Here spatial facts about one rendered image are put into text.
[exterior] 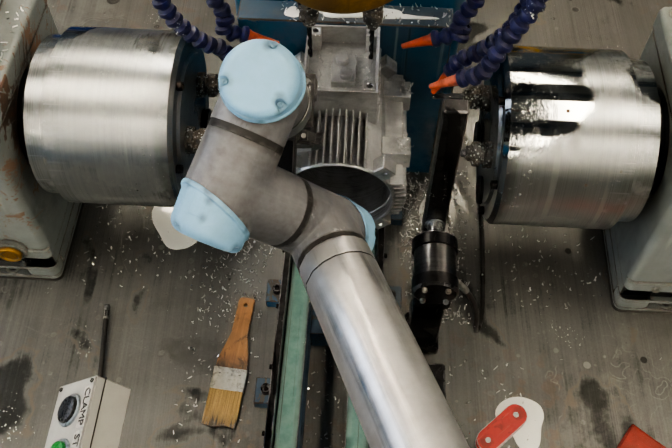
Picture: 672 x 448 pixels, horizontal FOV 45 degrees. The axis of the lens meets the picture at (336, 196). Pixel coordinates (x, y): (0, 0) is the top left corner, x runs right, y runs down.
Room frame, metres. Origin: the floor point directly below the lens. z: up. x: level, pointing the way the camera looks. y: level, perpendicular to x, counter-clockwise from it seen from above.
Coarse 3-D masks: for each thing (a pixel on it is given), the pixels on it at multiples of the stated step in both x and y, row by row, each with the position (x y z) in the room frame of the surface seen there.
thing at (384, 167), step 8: (296, 56) 0.81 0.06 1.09; (304, 56) 0.81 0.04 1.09; (384, 56) 0.81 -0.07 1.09; (384, 64) 0.79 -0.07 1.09; (392, 64) 0.80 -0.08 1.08; (384, 72) 0.79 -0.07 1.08; (392, 72) 0.79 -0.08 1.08; (296, 160) 0.63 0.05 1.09; (376, 160) 0.63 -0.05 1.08; (384, 160) 0.62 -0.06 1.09; (392, 160) 0.63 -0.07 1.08; (296, 168) 0.62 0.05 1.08; (376, 168) 0.62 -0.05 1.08; (384, 168) 0.61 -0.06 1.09; (392, 168) 0.62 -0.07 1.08; (384, 176) 0.61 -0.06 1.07; (392, 176) 0.61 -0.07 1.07; (384, 216) 0.62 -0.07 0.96; (376, 224) 0.61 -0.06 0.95; (384, 224) 0.61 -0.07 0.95
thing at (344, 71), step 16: (320, 32) 0.80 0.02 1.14; (336, 32) 0.81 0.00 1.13; (352, 32) 0.81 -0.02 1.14; (368, 32) 0.80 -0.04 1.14; (320, 48) 0.80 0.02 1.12; (336, 48) 0.80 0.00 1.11; (352, 48) 0.80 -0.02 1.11; (368, 48) 0.79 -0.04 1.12; (304, 64) 0.74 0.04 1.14; (320, 64) 0.77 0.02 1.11; (336, 64) 0.76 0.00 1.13; (352, 64) 0.76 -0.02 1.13; (368, 64) 0.77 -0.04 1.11; (320, 80) 0.74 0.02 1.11; (336, 80) 0.73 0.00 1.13; (352, 80) 0.73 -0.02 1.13; (368, 80) 0.74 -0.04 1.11; (320, 96) 0.70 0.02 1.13; (336, 96) 0.70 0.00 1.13; (352, 96) 0.69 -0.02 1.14; (368, 96) 0.69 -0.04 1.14; (336, 112) 0.70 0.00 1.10; (368, 112) 0.69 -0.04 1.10
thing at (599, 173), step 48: (528, 48) 0.77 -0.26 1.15; (576, 48) 0.78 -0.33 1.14; (432, 96) 0.76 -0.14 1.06; (480, 96) 0.75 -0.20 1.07; (528, 96) 0.67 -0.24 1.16; (576, 96) 0.67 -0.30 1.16; (624, 96) 0.67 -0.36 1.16; (480, 144) 0.66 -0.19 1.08; (528, 144) 0.62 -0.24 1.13; (576, 144) 0.62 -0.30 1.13; (624, 144) 0.62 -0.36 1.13; (480, 192) 0.64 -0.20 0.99; (528, 192) 0.58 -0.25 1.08; (576, 192) 0.58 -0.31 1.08; (624, 192) 0.58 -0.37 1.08
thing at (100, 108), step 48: (48, 48) 0.77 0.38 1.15; (96, 48) 0.75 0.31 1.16; (144, 48) 0.75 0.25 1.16; (192, 48) 0.80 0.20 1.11; (48, 96) 0.68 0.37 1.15; (96, 96) 0.68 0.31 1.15; (144, 96) 0.68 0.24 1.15; (192, 96) 0.74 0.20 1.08; (48, 144) 0.64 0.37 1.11; (96, 144) 0.64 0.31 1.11; (144, 144) 0.63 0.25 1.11; (192, 144) 0.67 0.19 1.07; (96, 192) 0.61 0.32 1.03; (144, 192) 0.61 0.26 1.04
